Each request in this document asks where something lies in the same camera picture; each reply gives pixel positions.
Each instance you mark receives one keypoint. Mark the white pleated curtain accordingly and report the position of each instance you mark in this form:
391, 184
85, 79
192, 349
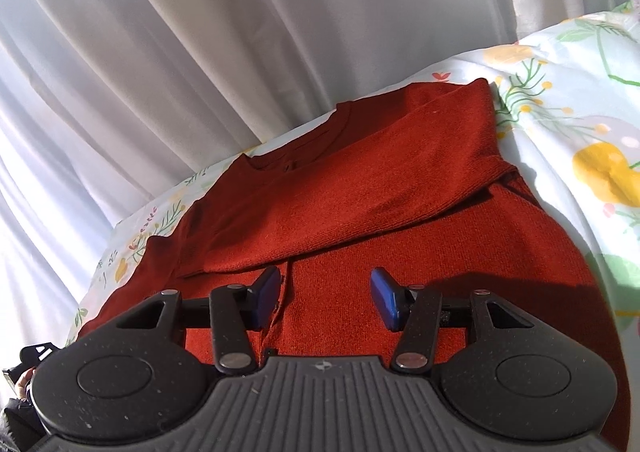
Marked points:
106, 104

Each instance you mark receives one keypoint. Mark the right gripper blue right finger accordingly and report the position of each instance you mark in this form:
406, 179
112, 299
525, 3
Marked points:
413, 313

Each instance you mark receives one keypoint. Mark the red knit henley sweater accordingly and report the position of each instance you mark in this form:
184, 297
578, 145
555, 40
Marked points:
411, 181

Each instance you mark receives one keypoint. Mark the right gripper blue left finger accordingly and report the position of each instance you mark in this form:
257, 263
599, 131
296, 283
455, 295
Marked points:
234, 311

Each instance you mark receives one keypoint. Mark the floral white bed sheet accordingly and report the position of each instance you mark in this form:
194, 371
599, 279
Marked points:
566, 103

